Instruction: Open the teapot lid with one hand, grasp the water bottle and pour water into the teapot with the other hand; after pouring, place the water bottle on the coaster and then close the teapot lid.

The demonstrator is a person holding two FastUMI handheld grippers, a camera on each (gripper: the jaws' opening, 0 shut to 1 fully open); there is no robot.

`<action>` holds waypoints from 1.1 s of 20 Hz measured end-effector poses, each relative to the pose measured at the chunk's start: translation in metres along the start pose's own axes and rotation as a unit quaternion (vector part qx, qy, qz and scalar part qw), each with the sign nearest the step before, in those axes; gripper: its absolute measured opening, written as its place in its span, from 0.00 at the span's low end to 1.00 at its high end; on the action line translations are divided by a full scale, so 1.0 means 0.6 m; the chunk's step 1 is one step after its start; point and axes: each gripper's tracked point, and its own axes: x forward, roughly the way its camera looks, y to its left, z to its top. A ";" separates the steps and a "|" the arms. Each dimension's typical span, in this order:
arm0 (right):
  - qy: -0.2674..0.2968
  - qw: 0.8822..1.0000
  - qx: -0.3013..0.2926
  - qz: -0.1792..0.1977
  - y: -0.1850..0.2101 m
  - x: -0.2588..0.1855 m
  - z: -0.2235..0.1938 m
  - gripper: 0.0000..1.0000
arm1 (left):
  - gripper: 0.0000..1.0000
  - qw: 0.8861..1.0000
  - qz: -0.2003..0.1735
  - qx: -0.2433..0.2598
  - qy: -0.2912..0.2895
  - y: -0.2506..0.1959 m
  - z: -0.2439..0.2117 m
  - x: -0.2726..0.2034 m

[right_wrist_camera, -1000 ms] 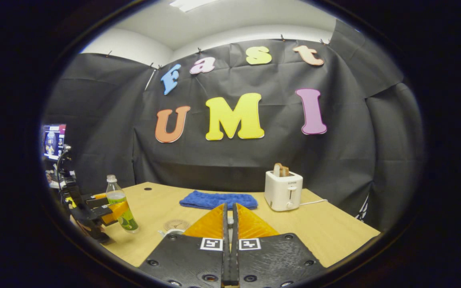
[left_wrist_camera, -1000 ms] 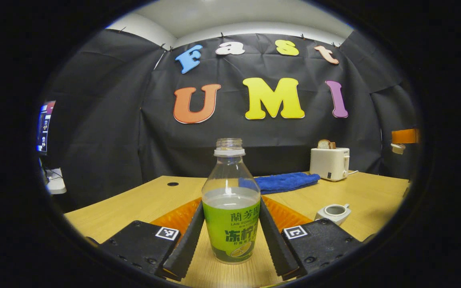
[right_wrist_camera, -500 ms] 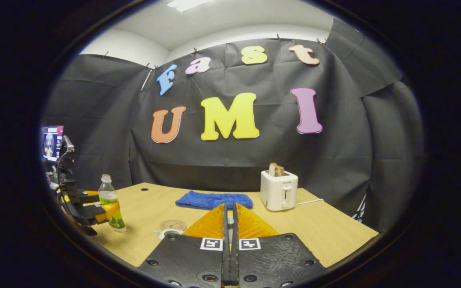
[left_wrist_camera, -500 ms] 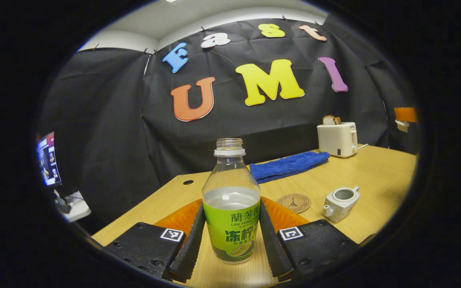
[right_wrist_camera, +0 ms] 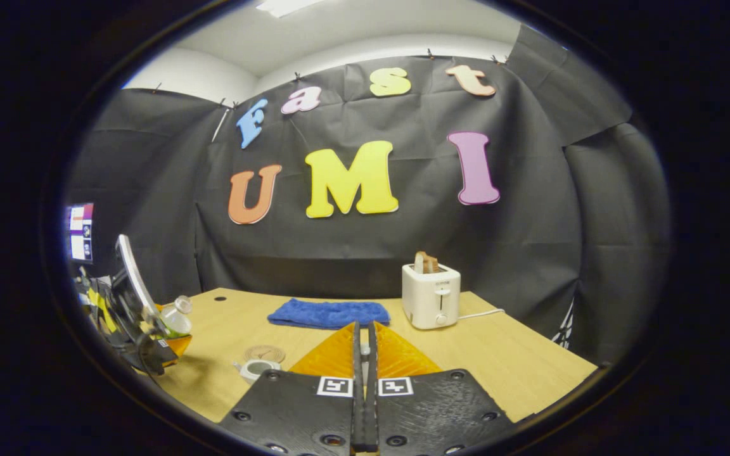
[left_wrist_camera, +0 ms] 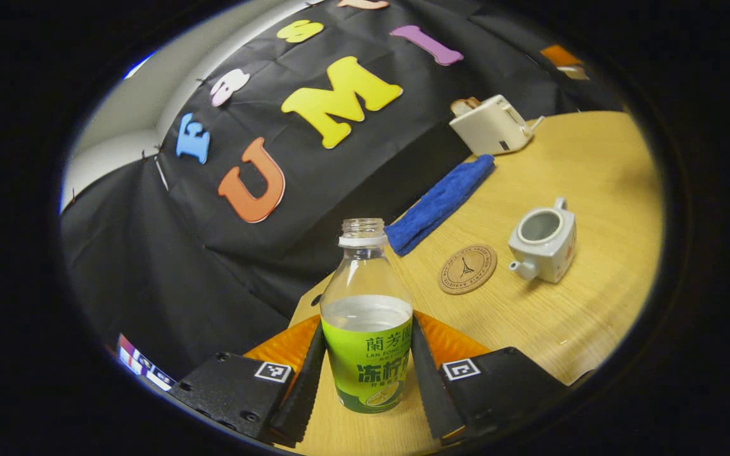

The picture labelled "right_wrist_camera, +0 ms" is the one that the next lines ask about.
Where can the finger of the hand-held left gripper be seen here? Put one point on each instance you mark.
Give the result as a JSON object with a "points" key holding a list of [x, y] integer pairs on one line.
{"points": [[178, 347], [159, 313]]}

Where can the green label water bottle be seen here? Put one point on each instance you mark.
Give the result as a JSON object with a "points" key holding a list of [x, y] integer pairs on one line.
{"points": [[178, 320]]}

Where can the round cork coaster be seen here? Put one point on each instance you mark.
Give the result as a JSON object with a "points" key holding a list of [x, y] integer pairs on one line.
{"points": [[265, 352]]}

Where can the white toaster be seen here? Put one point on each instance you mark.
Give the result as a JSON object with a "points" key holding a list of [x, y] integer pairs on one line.
{"points": [[428, 297]]}

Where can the blue towel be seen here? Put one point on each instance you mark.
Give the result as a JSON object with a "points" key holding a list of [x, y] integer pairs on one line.
{"points": [[327, 313]]}

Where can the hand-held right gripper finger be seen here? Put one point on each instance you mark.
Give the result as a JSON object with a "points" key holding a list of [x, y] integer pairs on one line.
{"points": [[357, 380], [372, 380]]}

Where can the white floral teacup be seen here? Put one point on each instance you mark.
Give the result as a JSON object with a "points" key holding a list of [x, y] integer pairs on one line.
{"points": [[254, 370]]}

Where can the computer monitor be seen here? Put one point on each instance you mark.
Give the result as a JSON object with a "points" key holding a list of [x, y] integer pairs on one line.
{"points": [[80, 234]]}

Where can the black backdrop cloth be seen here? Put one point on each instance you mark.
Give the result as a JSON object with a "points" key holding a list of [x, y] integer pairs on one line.
{"points": [[403, 240]]}

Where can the ceiling light panel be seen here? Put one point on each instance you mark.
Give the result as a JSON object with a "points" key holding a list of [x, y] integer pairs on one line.
{"points": [[286, 6]]}

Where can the bread slice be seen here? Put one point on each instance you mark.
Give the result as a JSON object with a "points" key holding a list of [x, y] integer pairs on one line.
{"points": [[425, 263]]}

